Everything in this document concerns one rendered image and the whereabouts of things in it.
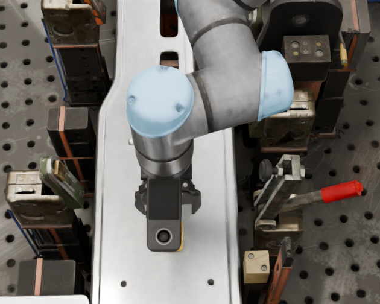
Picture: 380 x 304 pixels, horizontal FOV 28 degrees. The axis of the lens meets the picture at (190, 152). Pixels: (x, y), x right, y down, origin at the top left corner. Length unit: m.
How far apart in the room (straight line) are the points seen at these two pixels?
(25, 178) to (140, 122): 0.38
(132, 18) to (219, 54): 0.49
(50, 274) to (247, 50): 0.49
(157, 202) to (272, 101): 0.22
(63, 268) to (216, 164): 0.29
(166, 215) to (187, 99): 0.21
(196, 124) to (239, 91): 0.06
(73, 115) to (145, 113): 0.46
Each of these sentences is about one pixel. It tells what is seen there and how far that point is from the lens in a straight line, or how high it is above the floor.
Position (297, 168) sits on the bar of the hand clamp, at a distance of 0.98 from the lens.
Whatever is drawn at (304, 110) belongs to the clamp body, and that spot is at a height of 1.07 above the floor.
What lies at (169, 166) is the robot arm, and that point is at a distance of 0.93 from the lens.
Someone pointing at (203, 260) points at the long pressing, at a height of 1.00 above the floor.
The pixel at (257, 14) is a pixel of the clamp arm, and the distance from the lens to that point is 1.23.
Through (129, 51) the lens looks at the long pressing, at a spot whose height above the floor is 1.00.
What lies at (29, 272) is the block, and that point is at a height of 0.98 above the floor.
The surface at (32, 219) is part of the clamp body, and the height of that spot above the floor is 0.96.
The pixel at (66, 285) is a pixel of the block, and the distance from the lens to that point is 1.18.
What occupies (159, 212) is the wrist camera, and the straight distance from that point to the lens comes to 0.98.
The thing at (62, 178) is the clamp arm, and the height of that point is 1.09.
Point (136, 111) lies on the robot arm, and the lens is 0.83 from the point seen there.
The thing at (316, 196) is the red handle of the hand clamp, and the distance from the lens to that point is 1.07.
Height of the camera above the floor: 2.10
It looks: 65 degrees down
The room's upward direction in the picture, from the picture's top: 1 degrees counter-clockwise
